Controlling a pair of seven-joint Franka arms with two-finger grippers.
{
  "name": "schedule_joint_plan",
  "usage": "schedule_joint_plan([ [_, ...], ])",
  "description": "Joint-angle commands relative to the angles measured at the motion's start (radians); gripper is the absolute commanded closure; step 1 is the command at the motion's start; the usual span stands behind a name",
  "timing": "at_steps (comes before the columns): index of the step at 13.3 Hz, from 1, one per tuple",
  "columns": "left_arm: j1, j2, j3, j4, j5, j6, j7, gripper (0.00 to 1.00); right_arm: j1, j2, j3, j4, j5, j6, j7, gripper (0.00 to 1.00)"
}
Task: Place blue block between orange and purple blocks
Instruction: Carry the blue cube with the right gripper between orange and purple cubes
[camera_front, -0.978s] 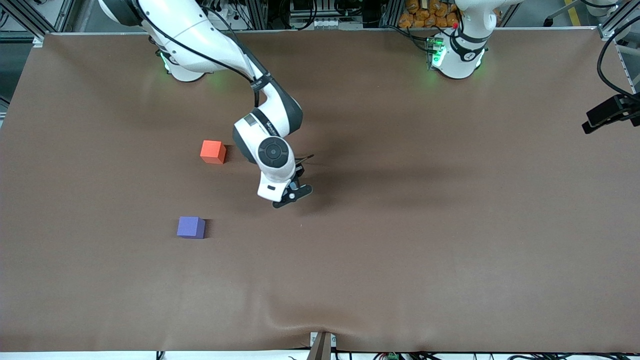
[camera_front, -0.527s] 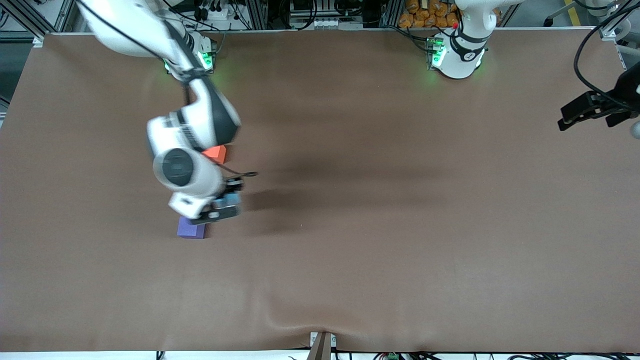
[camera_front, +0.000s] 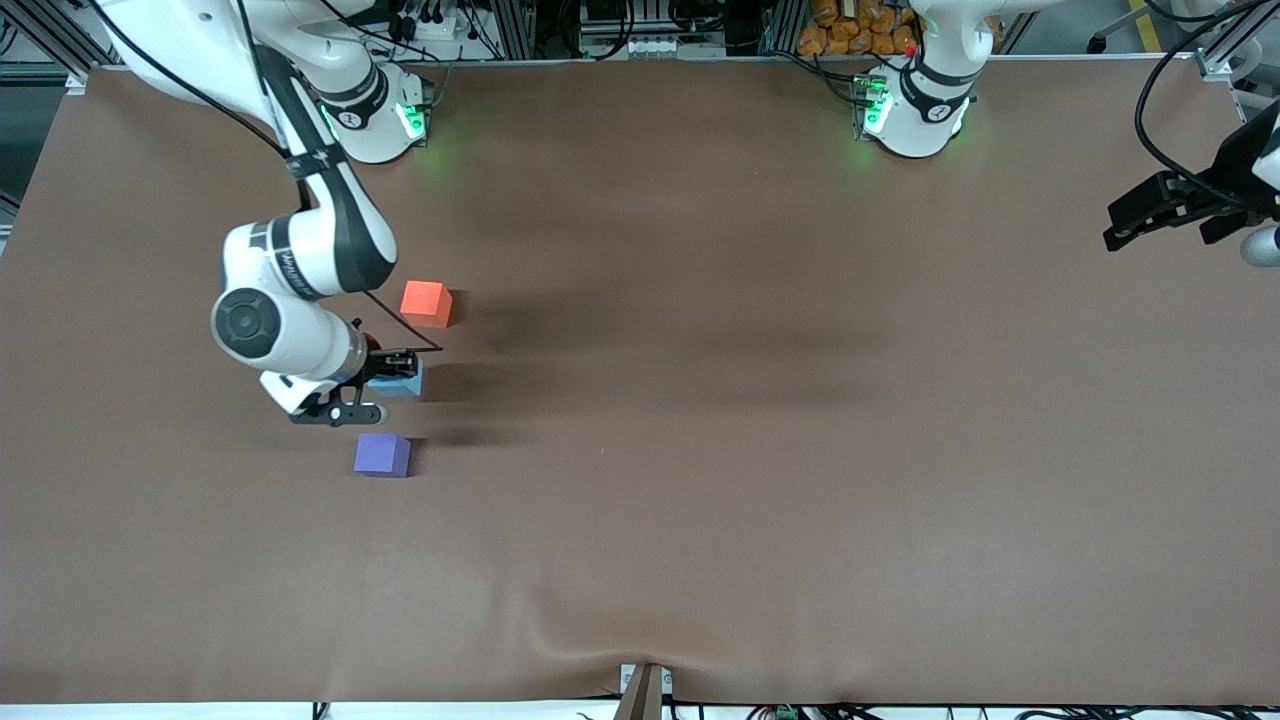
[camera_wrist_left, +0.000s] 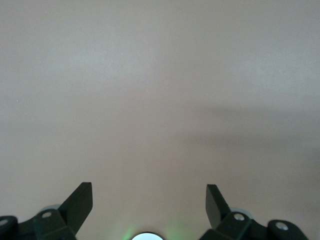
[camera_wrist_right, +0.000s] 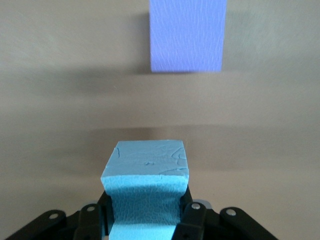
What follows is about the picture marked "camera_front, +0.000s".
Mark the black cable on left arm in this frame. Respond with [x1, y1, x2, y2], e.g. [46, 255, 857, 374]
[1133, 0, 1280, 211]

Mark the orange packaged goods pile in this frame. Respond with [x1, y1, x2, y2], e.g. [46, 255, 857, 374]
[797, 0, 920, 58]

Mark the purple foam cube block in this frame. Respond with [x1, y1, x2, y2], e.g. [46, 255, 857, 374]
[354, 433, 412, 478]

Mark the orange foam cube block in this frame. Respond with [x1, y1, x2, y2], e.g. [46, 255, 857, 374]
[400, 280, 453, 329]

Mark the aluminium frame profile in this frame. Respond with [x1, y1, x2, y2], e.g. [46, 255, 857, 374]
[0, 0, 93, 97]
[1195, 38, 1267, 121]

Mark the light blue foam cube block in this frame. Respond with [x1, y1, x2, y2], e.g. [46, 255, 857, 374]
[367, 358, 425, 399]

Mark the metal table edge bracket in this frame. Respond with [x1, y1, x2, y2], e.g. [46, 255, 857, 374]
[618, 663, 675, 720]

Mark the brown table cover cloth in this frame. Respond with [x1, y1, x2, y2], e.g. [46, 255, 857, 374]
[0, 55, 1280, 707]

